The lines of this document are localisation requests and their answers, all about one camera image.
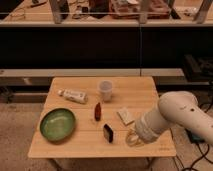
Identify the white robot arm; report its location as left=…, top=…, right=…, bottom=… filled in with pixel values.
left=126, top=91, right=213, bottom=147

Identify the white lying tube bottle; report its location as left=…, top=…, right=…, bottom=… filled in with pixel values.
left=58, top=89, right=87, bottom=104

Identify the black floor cable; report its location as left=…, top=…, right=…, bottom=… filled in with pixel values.
left=179, top=99, right=213, bottom=171

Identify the wooden slatted table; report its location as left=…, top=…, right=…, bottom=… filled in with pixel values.
left=28, top=77, right=176, bottom=158

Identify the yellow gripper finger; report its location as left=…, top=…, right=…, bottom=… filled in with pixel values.
left=129, top=138, right=144, bottom=147
left=125, top=129, right=136, bottom=144

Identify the green ceramic bowl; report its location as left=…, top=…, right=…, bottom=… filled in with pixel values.
left=39, top=108, right=76, bottom=142

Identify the red tray on shelf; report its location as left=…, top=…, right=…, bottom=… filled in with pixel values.
left=109, top=0, right=171, bottom=19

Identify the dark blue floor box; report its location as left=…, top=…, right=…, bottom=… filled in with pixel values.
left=187, top=131, right=205, bottom=143

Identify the white flat box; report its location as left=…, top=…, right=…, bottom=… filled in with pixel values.
left=117, top=108, right=134, bottom=125

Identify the white ribbed gripper body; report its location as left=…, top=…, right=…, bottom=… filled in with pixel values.
left=135, top=111, right=171, bottom=144

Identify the long wooden shelf bench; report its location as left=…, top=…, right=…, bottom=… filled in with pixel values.
left=0, top=0, right=213, bottom=77

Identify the black eraser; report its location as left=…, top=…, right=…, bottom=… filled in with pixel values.
left=103, top=124, right=113, bottom=143

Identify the clear plastic cup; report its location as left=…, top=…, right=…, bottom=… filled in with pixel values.
left=98, top=80, right=113, bottom=102

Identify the small dark red bottle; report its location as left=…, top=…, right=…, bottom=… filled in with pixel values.
left=94, top=103, right=101, bottom=121

